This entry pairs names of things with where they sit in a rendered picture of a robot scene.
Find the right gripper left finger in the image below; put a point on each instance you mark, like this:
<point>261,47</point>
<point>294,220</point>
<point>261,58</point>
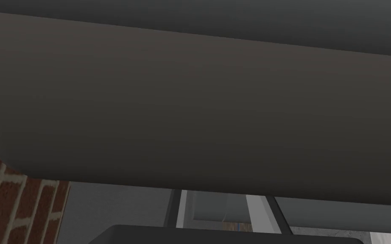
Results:
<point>178,210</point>

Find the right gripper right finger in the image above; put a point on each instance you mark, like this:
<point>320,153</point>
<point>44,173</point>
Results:
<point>266,217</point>

